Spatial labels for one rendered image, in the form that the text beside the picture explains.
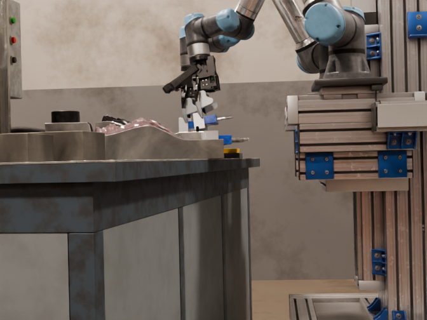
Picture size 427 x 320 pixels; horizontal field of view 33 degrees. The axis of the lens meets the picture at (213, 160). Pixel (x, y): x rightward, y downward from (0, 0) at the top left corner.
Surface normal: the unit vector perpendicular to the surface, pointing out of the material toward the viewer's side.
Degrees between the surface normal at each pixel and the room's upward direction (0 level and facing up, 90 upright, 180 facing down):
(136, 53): 90
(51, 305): 90
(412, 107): 90
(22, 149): 90
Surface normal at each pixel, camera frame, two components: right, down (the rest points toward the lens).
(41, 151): 0.98, -0.03
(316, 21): -0.47, 0.13
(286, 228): -0.08, 0.00
